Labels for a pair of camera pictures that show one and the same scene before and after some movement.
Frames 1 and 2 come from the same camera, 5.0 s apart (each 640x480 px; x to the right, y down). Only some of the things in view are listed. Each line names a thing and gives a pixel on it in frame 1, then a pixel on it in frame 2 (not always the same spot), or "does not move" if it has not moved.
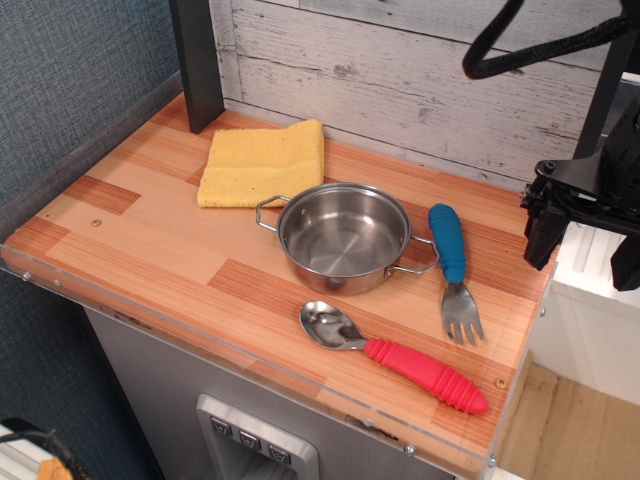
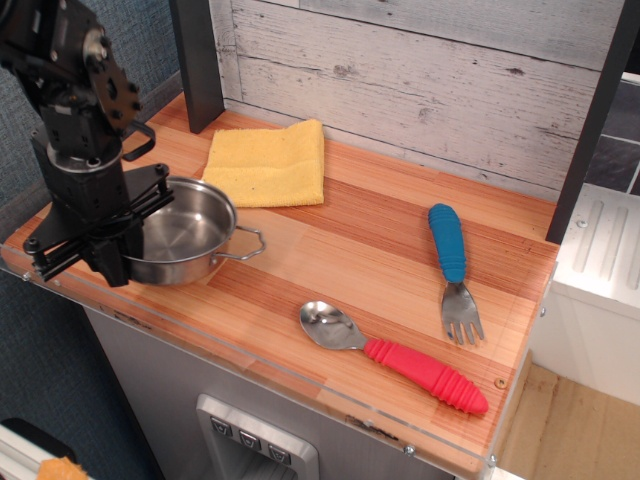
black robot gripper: x=597 y=190 -> x=99 y=209
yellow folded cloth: x=260 y=167 does not move
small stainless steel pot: x=345 y=238 -> x=183 y=239
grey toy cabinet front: x=164 y=379 does not move
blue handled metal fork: x=458 y=311 does not move
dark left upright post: x=198 y=61 does not move
